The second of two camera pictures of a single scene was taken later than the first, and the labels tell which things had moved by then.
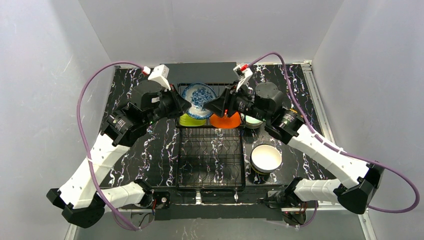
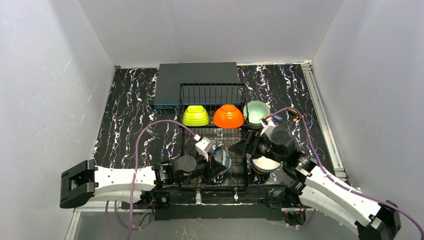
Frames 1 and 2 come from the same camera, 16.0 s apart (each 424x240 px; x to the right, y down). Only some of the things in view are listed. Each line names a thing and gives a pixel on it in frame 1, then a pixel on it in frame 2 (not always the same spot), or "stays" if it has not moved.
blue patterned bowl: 197,94 → 220,155
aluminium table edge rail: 317,101 stays
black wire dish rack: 209,159 stays
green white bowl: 186,120 stays
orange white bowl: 226,122 stays
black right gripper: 228,103 → 250,144
